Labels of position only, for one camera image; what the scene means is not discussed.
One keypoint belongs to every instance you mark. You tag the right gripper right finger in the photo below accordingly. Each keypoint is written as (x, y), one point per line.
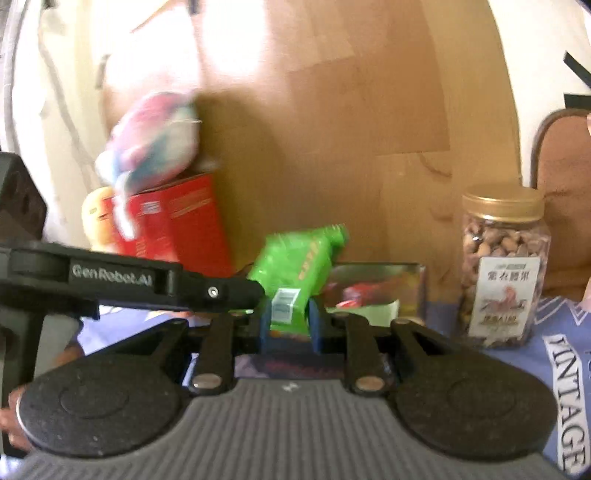
(350, 335)

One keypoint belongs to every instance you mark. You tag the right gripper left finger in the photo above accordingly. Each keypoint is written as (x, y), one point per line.
(228, 336)

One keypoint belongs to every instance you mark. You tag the red orange snack packet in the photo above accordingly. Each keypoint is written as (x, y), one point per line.
(359, 294)

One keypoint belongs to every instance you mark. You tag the green cracker pack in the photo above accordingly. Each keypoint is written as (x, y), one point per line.
(292, 268)

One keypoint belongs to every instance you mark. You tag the person left hand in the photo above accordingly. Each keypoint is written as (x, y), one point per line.
(17, 417)

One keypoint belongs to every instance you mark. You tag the black sheep print box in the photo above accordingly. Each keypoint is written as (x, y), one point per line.
(291, 356)

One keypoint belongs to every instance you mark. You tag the yellow chick plush toy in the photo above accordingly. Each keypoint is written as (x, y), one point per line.
(97, 221)

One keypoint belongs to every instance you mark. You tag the red gift bag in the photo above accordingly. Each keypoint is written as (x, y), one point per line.
(179, 222)

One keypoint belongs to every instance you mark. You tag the nut jar gold lid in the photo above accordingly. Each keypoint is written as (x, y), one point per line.
(505, 250)

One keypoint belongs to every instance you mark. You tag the pastel unicorn plush toy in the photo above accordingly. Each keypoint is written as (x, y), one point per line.
(154, 142)

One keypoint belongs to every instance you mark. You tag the blue tablecloth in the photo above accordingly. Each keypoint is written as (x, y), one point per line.
(558, 354)

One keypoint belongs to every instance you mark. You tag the wooden board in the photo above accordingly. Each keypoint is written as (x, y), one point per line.
(373, 114)

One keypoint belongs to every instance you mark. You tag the pink snack bag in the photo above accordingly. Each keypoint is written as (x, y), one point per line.
(585, 303)

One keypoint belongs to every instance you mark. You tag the brown chair back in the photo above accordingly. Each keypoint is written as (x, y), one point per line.
(560, 163)

